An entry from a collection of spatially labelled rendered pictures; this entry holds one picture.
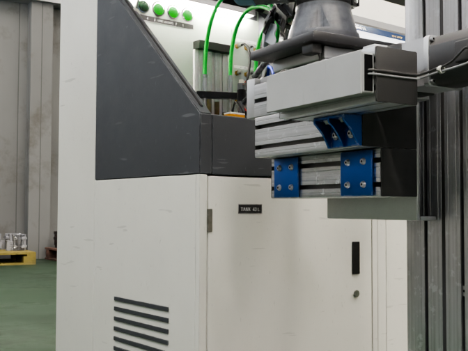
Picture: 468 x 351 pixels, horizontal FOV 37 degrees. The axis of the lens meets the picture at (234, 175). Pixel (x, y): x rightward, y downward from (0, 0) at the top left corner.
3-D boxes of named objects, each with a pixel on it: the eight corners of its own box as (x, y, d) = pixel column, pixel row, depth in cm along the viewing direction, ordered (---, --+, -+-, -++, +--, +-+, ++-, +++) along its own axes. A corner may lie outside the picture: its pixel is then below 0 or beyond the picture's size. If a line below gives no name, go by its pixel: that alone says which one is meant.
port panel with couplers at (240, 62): (236, 112, 257) (236, 27, 259) (230, 113, 260) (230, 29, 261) (263, 115, 265) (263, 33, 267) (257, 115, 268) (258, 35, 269)
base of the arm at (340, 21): (375, 44, 146) (375, -3, 146) (317, 35, 138) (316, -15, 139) (329, 58, 159) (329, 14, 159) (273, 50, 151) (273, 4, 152)
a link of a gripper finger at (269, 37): (264, 56, 210) (278, 29, 205) (255, 45, 214) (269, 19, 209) (272, 58, 212) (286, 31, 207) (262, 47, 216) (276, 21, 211)
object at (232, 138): (212, 174, 186) (212, 113, 187) (202, 175, 190) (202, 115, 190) (368, 180, 225) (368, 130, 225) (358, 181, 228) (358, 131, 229)
